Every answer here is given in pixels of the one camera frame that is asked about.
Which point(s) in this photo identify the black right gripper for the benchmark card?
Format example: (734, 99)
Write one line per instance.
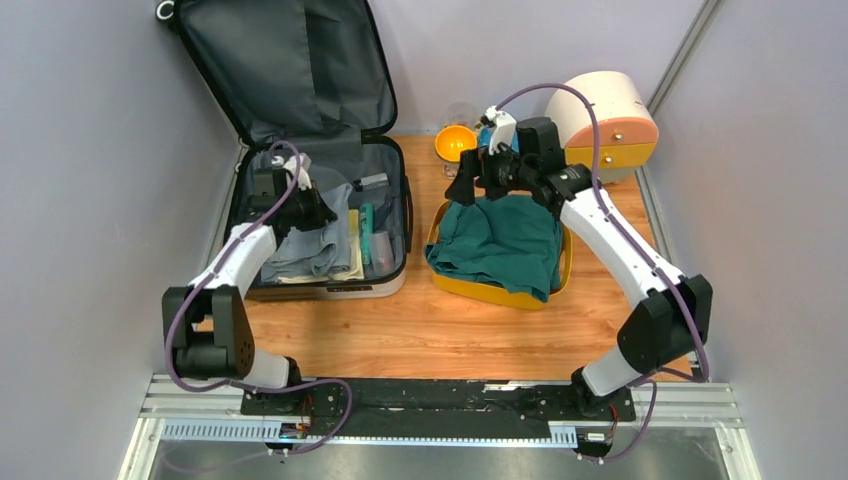
(461, 190)

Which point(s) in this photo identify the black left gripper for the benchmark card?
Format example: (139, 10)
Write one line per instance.
(322, 214)

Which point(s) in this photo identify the light blue denim jeans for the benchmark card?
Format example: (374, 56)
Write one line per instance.
(317, 253)

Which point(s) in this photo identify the dark green garment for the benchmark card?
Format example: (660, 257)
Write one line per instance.
(503, 245)

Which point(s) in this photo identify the beige sandal shoe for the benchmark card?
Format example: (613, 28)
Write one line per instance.
(355, 271)

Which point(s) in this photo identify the yellow plastic basket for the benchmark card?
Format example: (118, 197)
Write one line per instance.
(490, 291)

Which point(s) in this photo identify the black white space suitcase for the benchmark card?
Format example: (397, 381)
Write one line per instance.
(313, 73)

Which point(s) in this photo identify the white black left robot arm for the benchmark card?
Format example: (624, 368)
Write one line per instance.
(208, 341)

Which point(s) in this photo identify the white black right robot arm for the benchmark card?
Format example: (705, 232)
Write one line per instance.
(670, 310)

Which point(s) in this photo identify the small yellow bowl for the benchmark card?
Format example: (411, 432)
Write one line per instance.
(452, 140)

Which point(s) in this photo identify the floral placemat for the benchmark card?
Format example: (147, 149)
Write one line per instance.
(450, 169)

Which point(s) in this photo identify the teal tube bottle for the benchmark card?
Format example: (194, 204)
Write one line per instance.
(366, 213)

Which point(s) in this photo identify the blue dotted plate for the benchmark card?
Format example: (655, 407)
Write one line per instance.
(484, 137)

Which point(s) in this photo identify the clear drinking glass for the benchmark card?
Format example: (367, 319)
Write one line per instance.
(461, 113)

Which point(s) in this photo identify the clear plastic cup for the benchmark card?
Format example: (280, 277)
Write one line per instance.
(381, 253)

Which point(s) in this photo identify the cream round drawer cabinet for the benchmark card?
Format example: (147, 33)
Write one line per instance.
(628, 133)

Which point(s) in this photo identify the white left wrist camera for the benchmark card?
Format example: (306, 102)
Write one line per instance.
(292, 172)

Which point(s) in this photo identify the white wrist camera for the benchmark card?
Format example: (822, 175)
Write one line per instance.
(502, 126)
(292, 172)

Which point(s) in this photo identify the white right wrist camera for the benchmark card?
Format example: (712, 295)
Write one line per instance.
(502, 126)

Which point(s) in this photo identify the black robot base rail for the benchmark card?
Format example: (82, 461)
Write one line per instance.
(451, 410)

